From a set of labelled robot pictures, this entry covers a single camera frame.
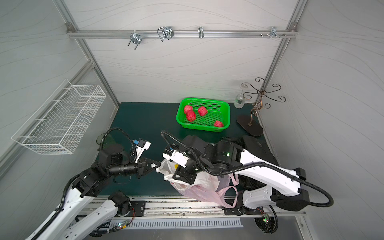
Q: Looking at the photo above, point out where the white vent strip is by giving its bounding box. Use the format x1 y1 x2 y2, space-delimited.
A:
124 218 244 230

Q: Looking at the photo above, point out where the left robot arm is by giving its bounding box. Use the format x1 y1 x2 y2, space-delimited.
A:
28 128 160 240

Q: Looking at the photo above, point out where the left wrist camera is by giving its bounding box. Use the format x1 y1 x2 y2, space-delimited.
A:
133 139 151 163

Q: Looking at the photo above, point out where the white wire basket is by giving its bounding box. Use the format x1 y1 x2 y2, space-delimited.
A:
11 80 106 155

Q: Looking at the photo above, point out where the white plastic bag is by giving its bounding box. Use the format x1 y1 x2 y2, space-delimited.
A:
156 159 220 196

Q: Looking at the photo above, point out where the metal crossbar rail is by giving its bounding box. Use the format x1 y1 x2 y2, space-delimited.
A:
67 29 298 39

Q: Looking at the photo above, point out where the metal clamp hook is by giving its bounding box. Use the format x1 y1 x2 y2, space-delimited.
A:
260 27 282 39
128 32 142 50
198 27 204 39
157 26 175 42

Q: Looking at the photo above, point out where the pink plastic bag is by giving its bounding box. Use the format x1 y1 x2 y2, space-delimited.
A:
171 174 240 209

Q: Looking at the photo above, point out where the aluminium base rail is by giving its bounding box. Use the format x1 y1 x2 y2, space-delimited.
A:
77 195 307 218

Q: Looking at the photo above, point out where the black plastic bag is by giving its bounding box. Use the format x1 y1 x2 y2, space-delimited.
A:
221 136 279 191

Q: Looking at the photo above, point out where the clear glass bottle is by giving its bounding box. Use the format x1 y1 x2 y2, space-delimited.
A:
234 90 246 109

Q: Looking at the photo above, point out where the metal hook stand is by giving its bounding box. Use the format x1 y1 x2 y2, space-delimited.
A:
237 82 287 137

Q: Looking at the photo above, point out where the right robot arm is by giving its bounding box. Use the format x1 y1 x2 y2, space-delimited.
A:
158 131 334 214

